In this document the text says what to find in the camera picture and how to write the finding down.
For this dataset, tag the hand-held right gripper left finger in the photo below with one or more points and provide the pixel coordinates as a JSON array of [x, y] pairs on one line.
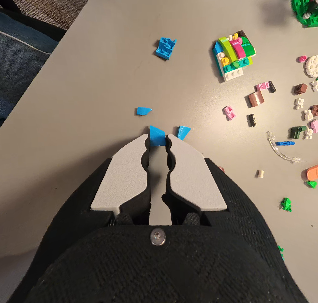
[[121, 173]]

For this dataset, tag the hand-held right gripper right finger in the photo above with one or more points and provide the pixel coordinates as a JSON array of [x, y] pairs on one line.
[[193, 178]]

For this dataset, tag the blue lego wedge tile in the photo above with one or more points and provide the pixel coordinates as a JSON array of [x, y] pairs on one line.
[[157, 137], [183, 132], [142, 111]]

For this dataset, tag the multicoloured lego assembly white base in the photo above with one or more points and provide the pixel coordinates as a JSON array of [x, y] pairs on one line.
[[233, 54]]

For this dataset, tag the dark green lego elbow piece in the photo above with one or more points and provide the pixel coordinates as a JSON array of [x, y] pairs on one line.
[[297, 131]]

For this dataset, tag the white lego cylinder stud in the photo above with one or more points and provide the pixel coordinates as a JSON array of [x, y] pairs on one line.
[[260, 173]]

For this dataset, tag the transparent curved lego piece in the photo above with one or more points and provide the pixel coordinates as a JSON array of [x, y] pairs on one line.
[[274, 149]]

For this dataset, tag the green lego leaf piece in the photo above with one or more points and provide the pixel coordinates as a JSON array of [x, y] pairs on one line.
[[311, 184], [286, 204]]

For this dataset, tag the blue lego pin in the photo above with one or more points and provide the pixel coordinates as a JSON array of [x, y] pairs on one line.
[[284, 143]]

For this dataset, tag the cluster of small lego pieces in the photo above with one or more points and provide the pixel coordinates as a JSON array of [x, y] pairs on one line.
[[256, 99]]

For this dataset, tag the blue lego block assembly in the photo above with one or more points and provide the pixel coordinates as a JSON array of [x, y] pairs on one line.
[[165, 48]]

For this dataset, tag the white round lego plate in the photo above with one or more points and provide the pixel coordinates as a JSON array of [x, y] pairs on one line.
[[312, 65]]

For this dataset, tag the green lego flower model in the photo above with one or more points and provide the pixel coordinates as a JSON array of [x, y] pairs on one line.
[[306, 7]]

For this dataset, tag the orange brick separator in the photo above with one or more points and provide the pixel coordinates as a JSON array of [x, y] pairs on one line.
[[312, 172]]

